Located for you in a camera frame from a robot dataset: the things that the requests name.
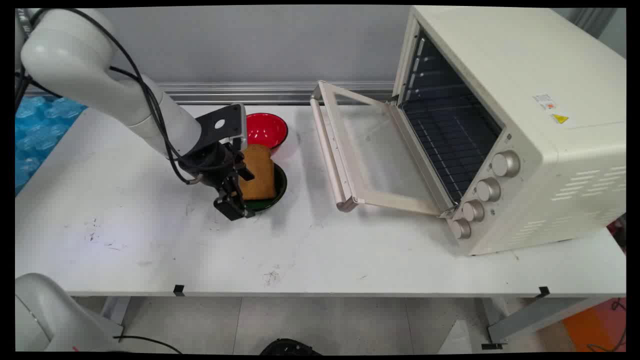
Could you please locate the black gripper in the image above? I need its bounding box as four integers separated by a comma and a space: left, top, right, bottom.
181, 141, 256, 222

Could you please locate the brown toast bread slice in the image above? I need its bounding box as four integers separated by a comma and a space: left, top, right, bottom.
235, 144, 277, 201

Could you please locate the cream glass oven door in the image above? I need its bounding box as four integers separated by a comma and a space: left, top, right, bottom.
310, 80, 458, 218

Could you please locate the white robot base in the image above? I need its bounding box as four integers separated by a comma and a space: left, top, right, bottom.
15, 273, 126, 354

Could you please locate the dark green bowl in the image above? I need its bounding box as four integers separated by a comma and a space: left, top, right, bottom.
241, 162, 288, 214

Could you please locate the red bowl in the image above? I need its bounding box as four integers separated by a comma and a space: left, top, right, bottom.
246, 112, 289, 156

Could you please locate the black round floor object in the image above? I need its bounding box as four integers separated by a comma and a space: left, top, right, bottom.
260, 338, 322, 356

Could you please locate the grey table leg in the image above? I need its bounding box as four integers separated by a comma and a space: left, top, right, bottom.
481, 296, 615, 347
101, 296, 132, 327

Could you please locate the blue bubble wrap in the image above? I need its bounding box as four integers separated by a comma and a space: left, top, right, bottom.
15, 96, 90, 195

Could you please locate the silver oven knob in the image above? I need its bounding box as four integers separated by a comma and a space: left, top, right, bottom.
491, 151, 521, 178
451, 218, 472, 240
475, 177, 502, 203
462, 199, 486, 223

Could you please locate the cream toaster oven body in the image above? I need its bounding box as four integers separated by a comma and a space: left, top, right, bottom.
392, 6, 627, 257

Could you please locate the white label sticker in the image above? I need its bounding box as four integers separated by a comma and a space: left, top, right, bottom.
532, 93, 558, 111

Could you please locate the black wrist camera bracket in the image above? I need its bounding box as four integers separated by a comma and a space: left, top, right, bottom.
195, 103, 248, 152

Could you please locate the aluminium profile rail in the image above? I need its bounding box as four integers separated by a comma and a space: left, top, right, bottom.
25, 81, 400, 106

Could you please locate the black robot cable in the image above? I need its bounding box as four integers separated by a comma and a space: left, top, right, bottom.
15, 7, 203, 355

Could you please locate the metal wire oven rack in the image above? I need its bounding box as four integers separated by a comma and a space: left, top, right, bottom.
402, 97, 503, 203

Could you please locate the thin black floor cable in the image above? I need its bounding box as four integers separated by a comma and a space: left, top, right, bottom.
587, 298, 627, 353

